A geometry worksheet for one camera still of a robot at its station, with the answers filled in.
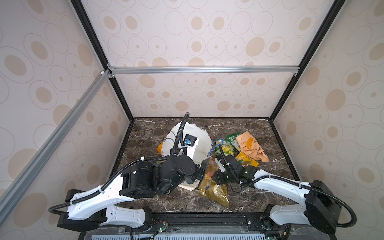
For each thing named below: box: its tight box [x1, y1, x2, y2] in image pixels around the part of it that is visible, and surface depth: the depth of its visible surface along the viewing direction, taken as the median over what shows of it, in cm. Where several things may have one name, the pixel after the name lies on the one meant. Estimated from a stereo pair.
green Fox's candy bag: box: [226, 133, 242, 152], surface depth 105 cm
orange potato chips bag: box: [236, 131, 270, 163], surface depth 99 cm
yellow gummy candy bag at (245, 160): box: [235, 152, 260, 168], surface depth 91 cm
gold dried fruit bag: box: [195, 156, 230, 208], surface depth 81 cm
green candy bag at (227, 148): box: [215, 140, 234, 156], surface depth 101 cm
